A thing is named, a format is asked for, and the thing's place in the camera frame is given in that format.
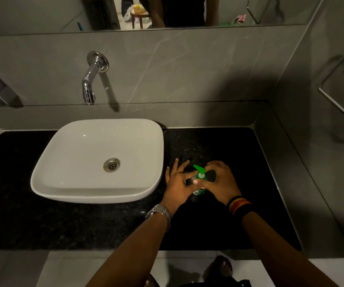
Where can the chrome towel holder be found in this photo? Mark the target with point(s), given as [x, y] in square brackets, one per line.
[336, 98]

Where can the person's right hand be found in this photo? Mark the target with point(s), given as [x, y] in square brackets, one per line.
[222, 183]

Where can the person's left thumb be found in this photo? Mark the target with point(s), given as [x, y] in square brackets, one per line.
[192, 183]

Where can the person's left hand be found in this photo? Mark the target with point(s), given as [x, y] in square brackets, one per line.
[175, 191]

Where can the black red orange wristband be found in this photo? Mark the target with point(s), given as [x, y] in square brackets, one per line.
[239, 205]

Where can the person's left forearm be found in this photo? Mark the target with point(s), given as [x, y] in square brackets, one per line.
[136, 254]

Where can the person's left little finger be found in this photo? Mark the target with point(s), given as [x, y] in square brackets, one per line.
[167, 174]

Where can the chrome wall faucet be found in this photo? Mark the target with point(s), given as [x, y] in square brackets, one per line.
[91, 76]

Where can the chrome sink drain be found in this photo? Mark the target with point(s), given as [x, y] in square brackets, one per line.
[112, 165]

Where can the white ceramic sink basin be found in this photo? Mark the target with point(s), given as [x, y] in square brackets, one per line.
[100, 158]

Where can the silver metal wristwatch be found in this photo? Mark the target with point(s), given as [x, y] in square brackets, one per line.
[160, 212]

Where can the person's left middle finger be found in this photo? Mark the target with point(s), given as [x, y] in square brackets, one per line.
[183, 167]

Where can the green soap pump bottle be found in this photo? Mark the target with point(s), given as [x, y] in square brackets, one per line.
[201, 176]

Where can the person's right forearm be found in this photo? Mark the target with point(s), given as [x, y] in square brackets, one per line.
[279, 251]

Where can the person's right thumb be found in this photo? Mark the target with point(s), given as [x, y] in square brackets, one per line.
[202, 184]

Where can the person's black clothing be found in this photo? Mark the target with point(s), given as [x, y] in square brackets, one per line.
[219, 283]

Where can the dark sandal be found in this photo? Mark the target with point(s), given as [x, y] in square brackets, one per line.
[218, 267]

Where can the wall mirror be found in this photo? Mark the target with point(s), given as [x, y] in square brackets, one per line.
[160, 11]

